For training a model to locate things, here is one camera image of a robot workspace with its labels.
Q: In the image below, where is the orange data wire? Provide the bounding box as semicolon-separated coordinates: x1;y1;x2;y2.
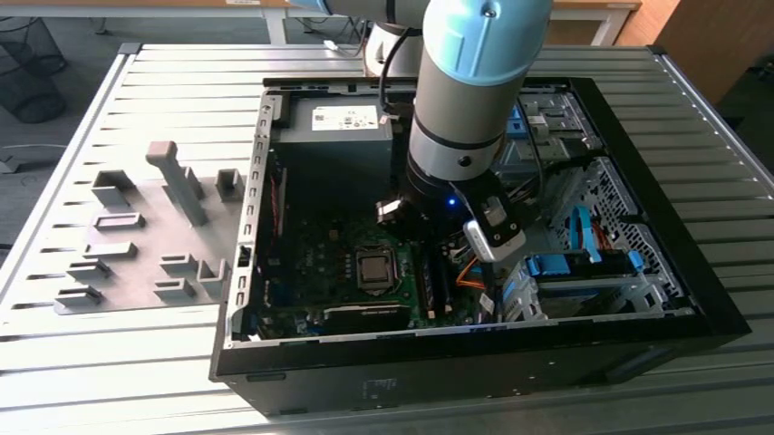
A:
456;260;488;290

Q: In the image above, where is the grey parts rack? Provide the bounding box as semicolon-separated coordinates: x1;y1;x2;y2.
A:
53;140;251;315

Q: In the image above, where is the grey power supply unit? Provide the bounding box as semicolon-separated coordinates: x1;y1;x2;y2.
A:
273;101;420;212

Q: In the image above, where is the blue flat data wire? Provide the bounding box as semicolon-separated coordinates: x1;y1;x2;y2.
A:
569;205;605;264

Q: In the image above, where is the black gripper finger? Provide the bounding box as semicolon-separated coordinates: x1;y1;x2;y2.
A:
374;198;417;237

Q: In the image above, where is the blue RAM stick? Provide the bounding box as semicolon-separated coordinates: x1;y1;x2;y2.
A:
420;246;438;318

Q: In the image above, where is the brown wooden cabinet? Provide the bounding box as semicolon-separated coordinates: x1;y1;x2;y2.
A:
616;0;774;106

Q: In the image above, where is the black mesh waste bin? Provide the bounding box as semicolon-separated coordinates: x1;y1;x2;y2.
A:
0;16;70;125

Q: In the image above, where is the white desk with wooden top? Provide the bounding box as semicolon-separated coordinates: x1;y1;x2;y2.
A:
544;0;644;47

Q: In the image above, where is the grey metal drive cage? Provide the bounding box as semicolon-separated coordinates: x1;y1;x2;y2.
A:
493;90;608;191

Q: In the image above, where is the black cable with white connector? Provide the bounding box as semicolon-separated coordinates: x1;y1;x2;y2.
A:
323;17;374;59

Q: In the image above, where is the black graphics card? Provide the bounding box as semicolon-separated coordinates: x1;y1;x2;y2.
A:
321;302;414;335

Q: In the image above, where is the black PC case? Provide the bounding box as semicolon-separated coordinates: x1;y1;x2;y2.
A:
209;75;753;417

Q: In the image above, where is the green motherboard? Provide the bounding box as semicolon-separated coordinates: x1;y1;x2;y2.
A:
257;210;492;340

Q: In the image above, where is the white stand foot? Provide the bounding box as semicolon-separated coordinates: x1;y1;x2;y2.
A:
0;143;67;174

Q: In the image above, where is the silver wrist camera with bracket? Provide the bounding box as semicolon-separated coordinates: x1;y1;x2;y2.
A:
448;177;529;264

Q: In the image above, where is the red and black fan wire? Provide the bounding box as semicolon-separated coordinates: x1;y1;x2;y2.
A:
269;174;287;237

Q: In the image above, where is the blue disk carrier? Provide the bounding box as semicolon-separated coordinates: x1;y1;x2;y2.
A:
522;250;644;280

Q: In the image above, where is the black wire bundle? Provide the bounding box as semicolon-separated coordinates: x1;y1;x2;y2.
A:
501;155;593;227

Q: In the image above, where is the grey metal disk bay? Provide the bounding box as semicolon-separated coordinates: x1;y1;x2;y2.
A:
500;251;670;322

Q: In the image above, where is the grey camera cable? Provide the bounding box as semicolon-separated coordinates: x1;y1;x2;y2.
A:
378;26;425;121

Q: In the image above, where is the silver CPU in socket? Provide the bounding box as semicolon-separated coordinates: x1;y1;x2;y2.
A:
354;246;402;292

